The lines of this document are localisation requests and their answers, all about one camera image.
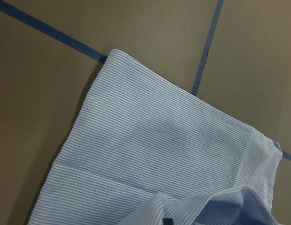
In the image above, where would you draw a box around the light blue striped shirt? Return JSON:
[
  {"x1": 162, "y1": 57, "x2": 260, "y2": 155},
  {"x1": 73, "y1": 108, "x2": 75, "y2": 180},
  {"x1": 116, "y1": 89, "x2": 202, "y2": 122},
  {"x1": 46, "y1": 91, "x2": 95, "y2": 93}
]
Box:
[{"x1": 29, "y1": 49, "x2": 283, "y2": 225}]

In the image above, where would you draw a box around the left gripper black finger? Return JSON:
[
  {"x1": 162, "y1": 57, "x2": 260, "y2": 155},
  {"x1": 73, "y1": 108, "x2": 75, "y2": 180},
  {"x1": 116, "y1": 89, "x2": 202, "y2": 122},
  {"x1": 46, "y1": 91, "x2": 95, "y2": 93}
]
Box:
[{"x1": 162, "y1": 218, "x2": 174, "y2": 225}]

